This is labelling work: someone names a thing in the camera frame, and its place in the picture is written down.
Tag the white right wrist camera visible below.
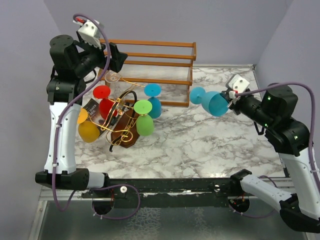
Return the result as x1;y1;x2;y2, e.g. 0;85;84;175
225;74;250;100

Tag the dark book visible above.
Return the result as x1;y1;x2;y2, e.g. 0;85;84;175
83;98;105;125

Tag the orange plastic wine glass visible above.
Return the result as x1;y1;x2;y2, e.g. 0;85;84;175
77;108;100;143

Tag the gold wire glass holder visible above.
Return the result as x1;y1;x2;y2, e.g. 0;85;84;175
91;81;144;153

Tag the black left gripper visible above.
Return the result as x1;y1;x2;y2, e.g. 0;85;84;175
74;36;127;77

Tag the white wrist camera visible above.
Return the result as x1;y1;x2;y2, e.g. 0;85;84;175
73;19;102;50
225;74;250;100

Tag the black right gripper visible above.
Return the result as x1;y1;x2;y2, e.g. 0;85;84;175
220;90;274;128

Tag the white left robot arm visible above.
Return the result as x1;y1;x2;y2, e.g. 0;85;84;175
35;35;128;198

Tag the green plastic wine glass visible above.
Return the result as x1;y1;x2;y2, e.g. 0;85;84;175
133;99;154;136

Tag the red plastic wine glass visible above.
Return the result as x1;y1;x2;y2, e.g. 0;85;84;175
93;85;118;119

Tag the black mounting rail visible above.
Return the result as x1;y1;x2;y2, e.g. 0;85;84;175
81;177;247;209

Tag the teal plastic wine glass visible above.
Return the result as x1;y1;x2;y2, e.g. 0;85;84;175
189;87;229;117

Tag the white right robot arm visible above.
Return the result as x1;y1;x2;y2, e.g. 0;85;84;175
223;83;320;234

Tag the blue plastic wine glass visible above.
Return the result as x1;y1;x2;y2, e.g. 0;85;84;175
144;83;162;119

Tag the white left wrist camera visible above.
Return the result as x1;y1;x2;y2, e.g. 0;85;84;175
73;19;102;50

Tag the clear wine glass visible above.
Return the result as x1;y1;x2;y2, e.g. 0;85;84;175
104;70;121;90

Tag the wooden wine glass rack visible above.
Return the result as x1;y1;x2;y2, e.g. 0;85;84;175
110;39;197;107

